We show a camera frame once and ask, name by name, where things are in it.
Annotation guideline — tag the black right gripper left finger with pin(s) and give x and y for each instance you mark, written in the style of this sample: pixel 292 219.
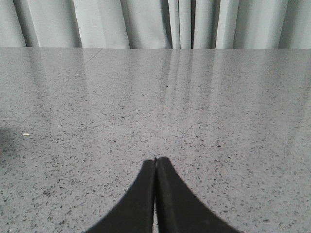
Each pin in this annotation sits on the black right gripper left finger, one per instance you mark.
pixel 134 212

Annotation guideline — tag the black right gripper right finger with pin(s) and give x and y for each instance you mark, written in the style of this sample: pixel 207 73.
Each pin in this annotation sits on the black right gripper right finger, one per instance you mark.
pixel 178 209

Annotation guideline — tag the grey pleated curtain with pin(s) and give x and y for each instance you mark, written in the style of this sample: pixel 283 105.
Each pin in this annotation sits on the grey pleated curtain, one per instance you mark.
pixel 156 24

